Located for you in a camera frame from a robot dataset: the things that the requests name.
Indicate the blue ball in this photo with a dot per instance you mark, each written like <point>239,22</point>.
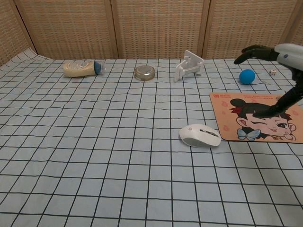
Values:
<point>246,76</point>

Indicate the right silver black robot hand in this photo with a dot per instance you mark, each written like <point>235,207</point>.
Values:
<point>291,55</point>

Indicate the white plastic hinged bracket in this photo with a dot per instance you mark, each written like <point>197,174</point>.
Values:
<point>187,68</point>

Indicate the blue checked tablecloth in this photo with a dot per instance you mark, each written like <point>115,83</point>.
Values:
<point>118,165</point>

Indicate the woven bamboo folding screen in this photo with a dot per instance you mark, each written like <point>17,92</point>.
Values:
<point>156,28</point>

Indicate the cartoon girl mouse pad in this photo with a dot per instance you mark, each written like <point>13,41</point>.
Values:
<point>225,116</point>

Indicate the small white die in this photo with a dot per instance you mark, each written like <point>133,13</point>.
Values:
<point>273,72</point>

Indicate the round metal tin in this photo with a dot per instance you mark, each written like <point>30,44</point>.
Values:
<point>145,73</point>

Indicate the cream bottle with blue cap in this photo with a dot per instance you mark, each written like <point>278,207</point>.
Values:
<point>78,69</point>

